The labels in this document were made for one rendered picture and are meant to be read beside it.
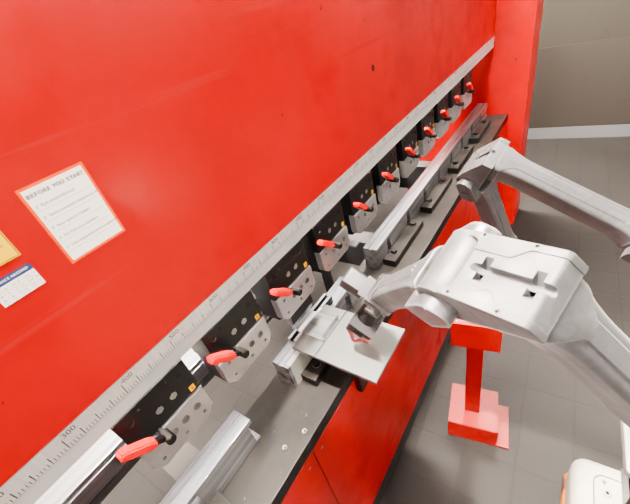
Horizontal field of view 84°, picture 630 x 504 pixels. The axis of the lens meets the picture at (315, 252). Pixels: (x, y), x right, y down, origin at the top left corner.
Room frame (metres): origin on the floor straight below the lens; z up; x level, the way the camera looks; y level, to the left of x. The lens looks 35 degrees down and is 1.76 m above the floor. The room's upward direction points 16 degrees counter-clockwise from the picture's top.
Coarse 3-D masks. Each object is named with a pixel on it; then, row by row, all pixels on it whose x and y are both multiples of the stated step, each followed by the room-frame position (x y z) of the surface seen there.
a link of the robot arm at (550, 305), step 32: (448, 256) 0.27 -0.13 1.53; (480, 256) 0.24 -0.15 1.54; (512, 256) 0.22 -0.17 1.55; (544, 256) 0.21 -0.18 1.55; (576, 256) 0.19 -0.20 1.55; (416, 288) 0.27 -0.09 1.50; (448, 288) 0.23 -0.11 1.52; (480, 288) 0.21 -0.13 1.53; (512, 288) 0.20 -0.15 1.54; (544, 288) 0.19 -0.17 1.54; (576, 288) 0.18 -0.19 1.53; (480, 320) 0.21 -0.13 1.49; (512, 320) 0.17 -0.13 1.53; (544, 320) 0.17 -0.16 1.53; (576, 320) 0.17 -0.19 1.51; (608, 320) 0.17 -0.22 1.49; (544, 352) 0.19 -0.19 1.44; (576, 352) 0.16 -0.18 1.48; (608, 352) 0.16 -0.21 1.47; (608, 384) 0.15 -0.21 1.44
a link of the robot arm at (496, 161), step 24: (504, 144) 0.66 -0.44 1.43; (480, 168) 0.65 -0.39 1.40; (504, 168) 0.63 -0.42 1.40; (528, 168) 0.61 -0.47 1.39; (528, 192) 0.60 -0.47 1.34; (552, 192) 0.56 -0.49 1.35; (576, 192) 0.55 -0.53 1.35; (576, 216) 0.54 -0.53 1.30; (600, 216) 0.50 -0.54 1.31; (624, 216) 0.49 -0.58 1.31; (624, 240) 0.47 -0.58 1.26
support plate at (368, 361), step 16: (304, 336) 0.70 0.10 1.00; (336, 336) 0.67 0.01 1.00; (384, 336) 0.63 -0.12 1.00; (400, 336) 0.61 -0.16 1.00; (304, 352) 0.65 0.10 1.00; (320, 352) 0.63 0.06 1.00; (336, 352) 0.62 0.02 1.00; (352, 352) 0.60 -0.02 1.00; (368, 352) 0.59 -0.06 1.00; (384, 352) 0.58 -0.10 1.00; (352, 368) 0.56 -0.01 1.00; (368, 368) 0.54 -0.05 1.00; (384, 368) 0.53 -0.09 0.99
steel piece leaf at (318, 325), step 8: (312, 312) 0.79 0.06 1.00; (312, 320) 0.76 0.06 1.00; (320, 320) 0.75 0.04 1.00; (328, 320) 0.74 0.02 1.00; (336, 320) 0.72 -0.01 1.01; (304, 328) 0.73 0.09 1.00; (312, 328) 0.72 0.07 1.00; (320, 328) 0.72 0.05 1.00; (328, 328) 0.69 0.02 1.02; (320, 336) 0.69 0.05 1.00
